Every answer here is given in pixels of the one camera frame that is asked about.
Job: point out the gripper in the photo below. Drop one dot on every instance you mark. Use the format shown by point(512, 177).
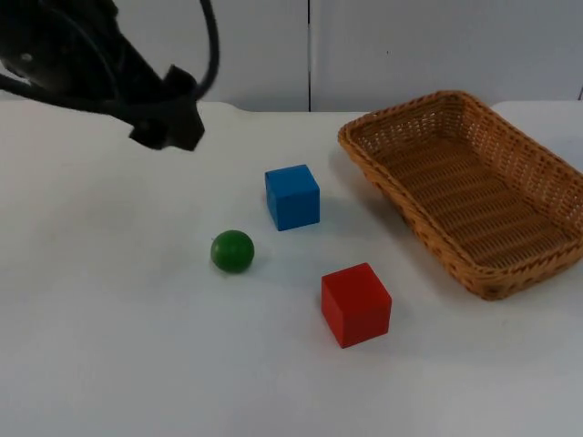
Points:
point(170, 123)

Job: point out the blue cube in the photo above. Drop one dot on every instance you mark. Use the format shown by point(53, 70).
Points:
point(293, 198)

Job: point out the red cube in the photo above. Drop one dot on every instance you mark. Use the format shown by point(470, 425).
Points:
point(355, 305)

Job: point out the brown wicker basket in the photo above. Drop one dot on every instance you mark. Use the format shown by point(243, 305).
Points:
point(460, 191)

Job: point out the green ball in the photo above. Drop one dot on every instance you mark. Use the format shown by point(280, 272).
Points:
point(232, 251)

